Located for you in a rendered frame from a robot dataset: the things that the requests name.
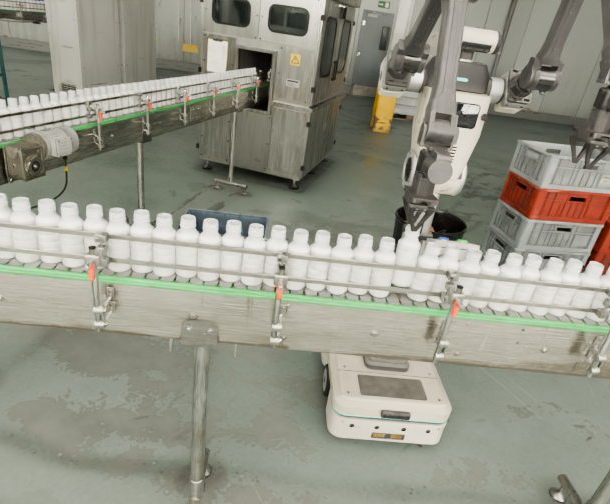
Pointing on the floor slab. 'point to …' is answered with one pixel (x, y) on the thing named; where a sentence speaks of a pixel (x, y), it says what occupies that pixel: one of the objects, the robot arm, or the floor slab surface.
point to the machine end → (280, 81)
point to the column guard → (382, 113)
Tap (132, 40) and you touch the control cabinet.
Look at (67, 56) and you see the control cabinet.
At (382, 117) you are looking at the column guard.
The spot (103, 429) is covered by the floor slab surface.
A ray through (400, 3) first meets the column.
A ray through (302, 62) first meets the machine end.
